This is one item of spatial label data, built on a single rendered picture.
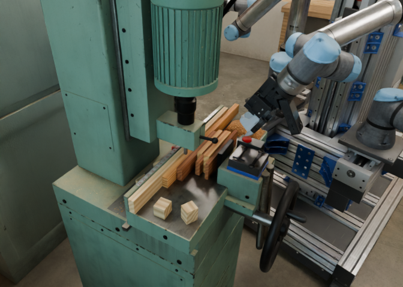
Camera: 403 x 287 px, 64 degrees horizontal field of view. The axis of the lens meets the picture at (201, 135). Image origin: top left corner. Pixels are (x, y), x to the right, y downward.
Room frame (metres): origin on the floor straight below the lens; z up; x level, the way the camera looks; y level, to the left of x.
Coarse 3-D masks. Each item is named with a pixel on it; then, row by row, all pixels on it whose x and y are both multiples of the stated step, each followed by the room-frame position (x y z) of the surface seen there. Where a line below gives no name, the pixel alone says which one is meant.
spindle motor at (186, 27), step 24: (168, 0) 0.75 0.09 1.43; (192, 0) 0.74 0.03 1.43; (216, 0) 0.77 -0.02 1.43; (168, 24) 0.75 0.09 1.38; (192, 24) 0.74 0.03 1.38; (216, 24) 0.78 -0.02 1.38; (168, 48) 0.75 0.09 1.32; (192, 48) 0.74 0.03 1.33; (216, 48) 0.79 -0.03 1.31; (168, 72) 0.75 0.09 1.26; (192, 72) 0.74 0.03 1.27; (216, 72) 0.79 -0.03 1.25; (192, 96) 0.74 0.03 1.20
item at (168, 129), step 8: (168, 112) 0.88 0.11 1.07; (160, 120) 0.83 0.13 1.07; (168, 120) 0.83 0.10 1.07; (176, 120) 0.83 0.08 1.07; (160, 128) 0.83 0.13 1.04; (168, 128) 0.81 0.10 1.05; (176, 128) 0.80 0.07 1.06; (184, 128) 0.79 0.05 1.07; (192, 128) 0.79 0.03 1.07; (200, 128) 0.80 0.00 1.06; (160, 136) 0.83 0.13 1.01; (168, 136) 0.81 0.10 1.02; (176, 136) 0.80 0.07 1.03; (184, 136) 0.79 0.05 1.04; (192, 136) 0.77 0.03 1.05; (176, 144) 0.80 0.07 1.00; (184, 144) 0.79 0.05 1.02; (192, 144) 0.77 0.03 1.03; (200, 144) 0.81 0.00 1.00
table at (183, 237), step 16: (224, 128) 1.06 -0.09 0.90; (192, 176) 0.77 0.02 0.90; (160, 192) 0.70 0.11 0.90; (176, 192) 0.70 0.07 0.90; (192, 192) 0.70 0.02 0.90; (208, 192) 0.71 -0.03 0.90; (224, 192) 0.71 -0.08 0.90; (144, 208) 0.63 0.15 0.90; (176, 208) 0.64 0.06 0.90; (208, 208) 0.64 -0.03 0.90; (240, 208) 0.69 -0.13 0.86; (256, 208) 0.70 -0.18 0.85; (128, 224) 0.62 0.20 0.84; (144, 224) 0.59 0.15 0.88; (160, 224) 0.58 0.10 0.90; (176, 224) 0.58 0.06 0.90; (192, 224) 0.58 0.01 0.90; (208, 224) 0.62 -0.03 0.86; (160, 240) 0.57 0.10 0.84; (176, 240) 0.54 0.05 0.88; (192, 240) 0.54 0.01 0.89
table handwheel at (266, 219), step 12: (288, 192) 0.66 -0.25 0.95; (288, 204) 0.63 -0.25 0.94; (252, 216) 0.69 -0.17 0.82; (264, 216) 0.69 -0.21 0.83; (276, 216) 0.60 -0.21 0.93; (276, 228) 0.57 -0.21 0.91; (288, 228) 0.67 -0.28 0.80; (276, 240) 0.70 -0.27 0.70; (264, 252) 0.55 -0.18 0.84; (276, 252) 0.66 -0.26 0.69; (264, 264) 0.54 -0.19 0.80
